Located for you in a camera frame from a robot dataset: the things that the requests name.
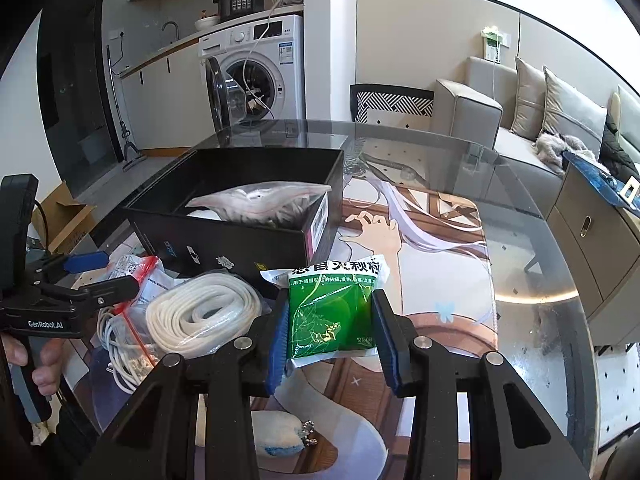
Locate black cardboard box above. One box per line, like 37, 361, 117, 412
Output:
122, 147, 346, 287

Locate white cable bundle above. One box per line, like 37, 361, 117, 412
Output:
95, 304, 162, 397

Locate beige cushion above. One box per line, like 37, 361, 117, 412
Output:
510, 56, 549, 137

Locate wall socket with charger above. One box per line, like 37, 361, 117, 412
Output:
477, 25, 512, 64

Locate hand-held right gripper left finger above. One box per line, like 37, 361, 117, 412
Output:
90, 287, 292, 480

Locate white washing machine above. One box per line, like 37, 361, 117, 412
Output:
197, 14, 307, 134

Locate green medicine packet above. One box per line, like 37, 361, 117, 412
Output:
260, 260, 392, 368

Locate beige side cabinet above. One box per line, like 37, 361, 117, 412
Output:
524, 162, 640, 347

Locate white diamond-pattern rug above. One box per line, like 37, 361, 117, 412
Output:
594, 342, 640, 452

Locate small white stand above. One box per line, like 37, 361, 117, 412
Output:
617, 177, 640, 204

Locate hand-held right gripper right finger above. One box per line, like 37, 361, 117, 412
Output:
370, 287, 591, 480

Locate black pressure cooker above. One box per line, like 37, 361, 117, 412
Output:
213, 0, 272, 24

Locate black patterned chair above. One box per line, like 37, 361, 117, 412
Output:
350, 83, 435, 127

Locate grey furry cloth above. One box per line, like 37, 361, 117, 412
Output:
532, 132, 599, 169

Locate person's left hand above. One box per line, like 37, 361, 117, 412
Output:
0, 332, 67, 401

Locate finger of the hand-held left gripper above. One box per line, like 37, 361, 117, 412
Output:
35, 251, 109, 282
42, 275, 141, 311

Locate white blue plush keychain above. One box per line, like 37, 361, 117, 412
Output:
195, 410, 319, 461

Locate blue cloth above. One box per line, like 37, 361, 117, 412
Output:
562, 150, 640, 209

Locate hanging white power cable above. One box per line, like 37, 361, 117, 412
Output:
242, 0, 287, 113

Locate white counter cabinet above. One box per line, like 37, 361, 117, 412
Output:
120, 35, 207, 157

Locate clear zip bag grey contents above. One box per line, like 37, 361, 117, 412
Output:
185, 181, 333, 229

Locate dark glass door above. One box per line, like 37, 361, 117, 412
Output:
37, 0, 120, 197

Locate bagged white rope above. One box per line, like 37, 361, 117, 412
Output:
145, 270, 266, 361

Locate open cardboard box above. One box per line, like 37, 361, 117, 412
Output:
32, 180, 99, 256

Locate grey cushion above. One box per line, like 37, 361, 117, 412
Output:
539, 66, 609, 157

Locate black jacket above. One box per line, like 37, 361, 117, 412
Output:
597, 112, 640, 182

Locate beige sofa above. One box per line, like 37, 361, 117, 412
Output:
432, 55, 640, 202

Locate flat mop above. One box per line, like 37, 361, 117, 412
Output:
106, 45, 149, 174

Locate small clear red-zip bag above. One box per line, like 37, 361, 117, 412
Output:
107, 255, 167, 307

